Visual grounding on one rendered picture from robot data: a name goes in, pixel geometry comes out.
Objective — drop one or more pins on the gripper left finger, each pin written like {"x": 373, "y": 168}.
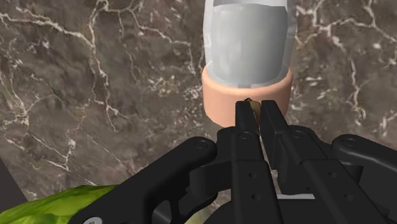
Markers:
{"x": 248, "y": 173}

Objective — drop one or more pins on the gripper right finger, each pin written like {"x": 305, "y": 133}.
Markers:
{"x": 322, "y": 176}

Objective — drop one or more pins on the green leafy vegetable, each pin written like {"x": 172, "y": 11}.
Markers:
{"x": 46, "y": 208}

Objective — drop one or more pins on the clear jar with peach base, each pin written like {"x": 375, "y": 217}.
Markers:
{"x": 248, "y": 43}

